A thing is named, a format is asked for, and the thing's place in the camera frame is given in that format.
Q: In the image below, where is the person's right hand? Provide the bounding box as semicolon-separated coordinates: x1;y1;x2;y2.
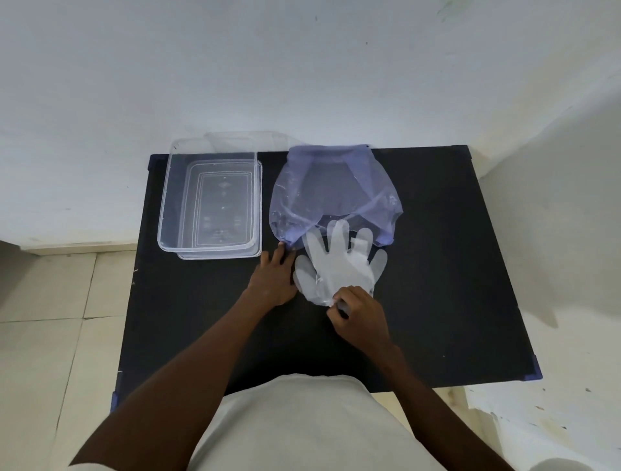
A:
325;286;394;356

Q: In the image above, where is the person's left hand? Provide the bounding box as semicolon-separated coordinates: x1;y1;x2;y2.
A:
246;243;300;308

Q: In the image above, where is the clear plastic disposable glove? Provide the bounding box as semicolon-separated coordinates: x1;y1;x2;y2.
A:
292;219;389;307

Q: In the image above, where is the person's left forearm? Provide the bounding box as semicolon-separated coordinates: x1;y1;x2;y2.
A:
69;289;277;471

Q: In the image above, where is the person's right forearm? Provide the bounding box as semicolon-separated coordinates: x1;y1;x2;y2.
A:
365;344;516;471

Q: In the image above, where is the clear plastic container lid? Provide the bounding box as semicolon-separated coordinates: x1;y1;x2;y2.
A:
176;160;264;261

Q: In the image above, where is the blue translucent plastic bag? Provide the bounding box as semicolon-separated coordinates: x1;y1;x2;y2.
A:
270;144;404;250

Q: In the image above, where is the clear plastic storage container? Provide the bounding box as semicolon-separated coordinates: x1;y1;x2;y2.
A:
157;138;258;253

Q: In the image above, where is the person's white shirt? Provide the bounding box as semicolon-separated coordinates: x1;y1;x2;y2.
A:
188;374;449;471

